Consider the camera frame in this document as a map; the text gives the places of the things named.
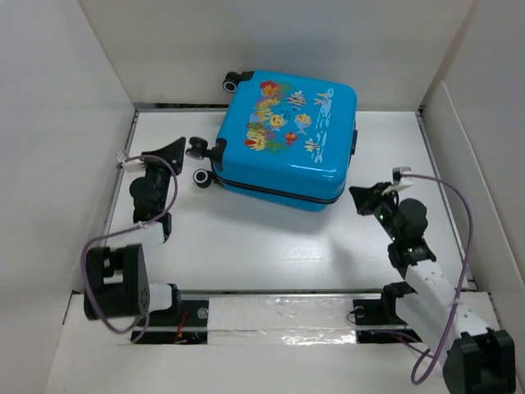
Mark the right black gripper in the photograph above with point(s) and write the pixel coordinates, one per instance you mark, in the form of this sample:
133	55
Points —
364	198

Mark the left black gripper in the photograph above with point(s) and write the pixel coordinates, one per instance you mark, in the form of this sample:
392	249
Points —
172	153

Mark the blue kids suitcase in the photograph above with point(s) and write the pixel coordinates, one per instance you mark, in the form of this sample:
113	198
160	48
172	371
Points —
285	139

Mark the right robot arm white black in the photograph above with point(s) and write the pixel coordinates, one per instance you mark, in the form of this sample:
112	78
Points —
474	357

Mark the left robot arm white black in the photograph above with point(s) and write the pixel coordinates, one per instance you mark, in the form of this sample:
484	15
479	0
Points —
116	278

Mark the silver tape strip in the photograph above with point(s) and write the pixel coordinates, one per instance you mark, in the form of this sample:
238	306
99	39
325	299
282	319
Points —
285	320

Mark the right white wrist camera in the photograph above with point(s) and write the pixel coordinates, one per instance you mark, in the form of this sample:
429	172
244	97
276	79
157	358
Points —
401	180

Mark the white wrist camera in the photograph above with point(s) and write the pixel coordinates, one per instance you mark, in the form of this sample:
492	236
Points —
127	163
401	180

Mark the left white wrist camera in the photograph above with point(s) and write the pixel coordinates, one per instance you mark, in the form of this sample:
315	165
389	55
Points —
127	163

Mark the metal base rail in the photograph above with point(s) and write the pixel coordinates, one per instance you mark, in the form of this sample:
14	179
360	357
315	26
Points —
191	327

